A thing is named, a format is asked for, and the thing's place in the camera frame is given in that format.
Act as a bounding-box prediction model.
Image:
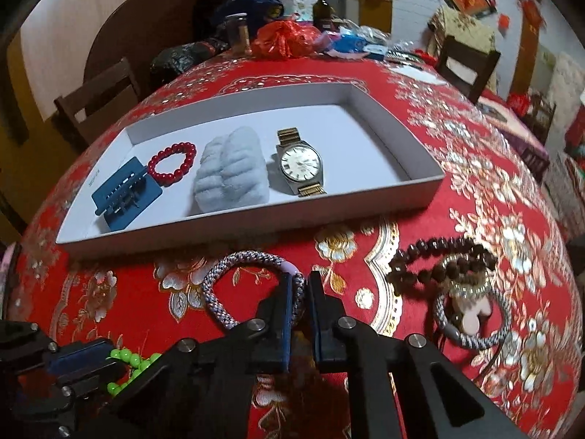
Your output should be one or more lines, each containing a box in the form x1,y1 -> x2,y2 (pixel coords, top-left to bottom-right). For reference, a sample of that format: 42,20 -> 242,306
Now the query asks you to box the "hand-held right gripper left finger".
107,273 -> 293,439

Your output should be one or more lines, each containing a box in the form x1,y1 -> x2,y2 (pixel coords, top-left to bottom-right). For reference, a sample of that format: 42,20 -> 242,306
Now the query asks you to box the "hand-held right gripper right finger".
308,271 -> 526,439

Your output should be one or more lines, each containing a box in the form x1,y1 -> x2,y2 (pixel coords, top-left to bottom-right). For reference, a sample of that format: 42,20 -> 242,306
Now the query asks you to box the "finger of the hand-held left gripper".
0,322 -> 115,375
46,368 -> 122,439

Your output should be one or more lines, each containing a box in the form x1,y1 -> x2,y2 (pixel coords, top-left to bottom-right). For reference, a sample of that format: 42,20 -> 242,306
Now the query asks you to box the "green bead bracelet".
107,349 -> 161,396

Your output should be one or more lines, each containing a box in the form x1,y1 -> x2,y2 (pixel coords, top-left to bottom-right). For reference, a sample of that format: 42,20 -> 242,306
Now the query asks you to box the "purple braided hair tie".
201,251 -> 307,332

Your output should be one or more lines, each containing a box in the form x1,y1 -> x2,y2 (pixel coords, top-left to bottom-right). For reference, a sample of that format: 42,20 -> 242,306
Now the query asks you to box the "dark brown bead necklace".
388,236 -> 499,290

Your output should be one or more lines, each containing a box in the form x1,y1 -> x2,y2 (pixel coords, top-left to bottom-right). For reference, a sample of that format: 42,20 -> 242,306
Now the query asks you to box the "light blue fluffy scrunchie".
194,125 -> 270,215

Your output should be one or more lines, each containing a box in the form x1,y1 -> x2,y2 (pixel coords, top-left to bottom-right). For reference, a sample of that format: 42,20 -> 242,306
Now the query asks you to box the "black hair tie with charm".
439,297 -> 494,378

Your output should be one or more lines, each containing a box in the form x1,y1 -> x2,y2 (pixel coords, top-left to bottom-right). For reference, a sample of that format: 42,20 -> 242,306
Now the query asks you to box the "gold metal wristwatch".
275,128 -> 327,197

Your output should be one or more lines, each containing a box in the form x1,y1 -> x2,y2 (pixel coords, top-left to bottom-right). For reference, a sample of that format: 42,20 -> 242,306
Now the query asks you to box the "sparkly rhinestone bracelet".
439,256 -> 492,303

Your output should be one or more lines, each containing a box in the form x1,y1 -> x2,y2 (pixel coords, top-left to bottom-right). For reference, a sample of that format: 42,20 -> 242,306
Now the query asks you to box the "blue hair claw clip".
91,156 -> 163,234

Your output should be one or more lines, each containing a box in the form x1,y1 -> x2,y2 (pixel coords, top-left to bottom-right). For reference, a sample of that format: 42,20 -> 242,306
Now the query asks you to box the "white cardboard box tray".
55,81 -> 445,263

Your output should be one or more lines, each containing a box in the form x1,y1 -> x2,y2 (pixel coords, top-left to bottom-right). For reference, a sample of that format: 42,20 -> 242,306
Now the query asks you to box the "grey braided hair tie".
433,284 -> 513,349

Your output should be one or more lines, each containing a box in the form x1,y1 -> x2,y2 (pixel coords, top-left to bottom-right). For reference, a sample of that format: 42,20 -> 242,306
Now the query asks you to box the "red bead bracelet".
147,143 -> 197,187

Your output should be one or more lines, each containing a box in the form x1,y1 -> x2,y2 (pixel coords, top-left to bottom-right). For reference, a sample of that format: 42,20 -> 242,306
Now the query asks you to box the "red floral tablecloth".
16,52 -> 572,439

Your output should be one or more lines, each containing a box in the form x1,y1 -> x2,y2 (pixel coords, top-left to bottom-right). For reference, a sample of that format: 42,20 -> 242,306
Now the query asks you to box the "white paper sheet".
393,64 -> 446,85

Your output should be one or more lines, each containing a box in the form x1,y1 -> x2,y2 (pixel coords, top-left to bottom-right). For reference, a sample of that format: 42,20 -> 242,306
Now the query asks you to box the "dark wooden chair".
434,35 -> 501,104
54,57 -> 142,147

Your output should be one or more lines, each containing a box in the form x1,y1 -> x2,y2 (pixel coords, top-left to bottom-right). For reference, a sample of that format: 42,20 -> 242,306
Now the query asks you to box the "blue plastic packet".
329,27 -> 366,58

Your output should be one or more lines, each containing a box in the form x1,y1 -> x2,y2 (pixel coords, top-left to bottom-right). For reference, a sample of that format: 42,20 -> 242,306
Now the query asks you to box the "red plastic bag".
253,20 -> 323,60

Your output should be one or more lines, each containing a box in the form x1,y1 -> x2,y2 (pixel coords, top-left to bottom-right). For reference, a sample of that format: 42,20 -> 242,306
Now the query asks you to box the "glass jar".
224,14 -> 250,53

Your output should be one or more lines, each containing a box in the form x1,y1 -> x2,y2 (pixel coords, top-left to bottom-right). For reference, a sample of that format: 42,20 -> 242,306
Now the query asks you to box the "small wooden chair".
525,94 -> 556,142

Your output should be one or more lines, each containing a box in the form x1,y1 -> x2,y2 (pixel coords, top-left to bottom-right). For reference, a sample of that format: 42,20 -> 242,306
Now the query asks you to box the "blue printed bag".
219,0 -> 284,28

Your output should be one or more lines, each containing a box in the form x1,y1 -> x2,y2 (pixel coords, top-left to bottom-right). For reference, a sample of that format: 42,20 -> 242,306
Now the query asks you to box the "dark wine bottle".
313,0 -> 334,30

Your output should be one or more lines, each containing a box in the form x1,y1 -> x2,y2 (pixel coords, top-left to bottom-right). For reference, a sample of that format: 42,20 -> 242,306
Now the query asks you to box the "floral cloth covered cabinet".
427,7 -> 497,92

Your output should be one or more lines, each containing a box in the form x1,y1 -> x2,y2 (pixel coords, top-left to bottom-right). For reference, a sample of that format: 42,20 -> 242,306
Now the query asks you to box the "round wooden table top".
83,0 -> 202,97

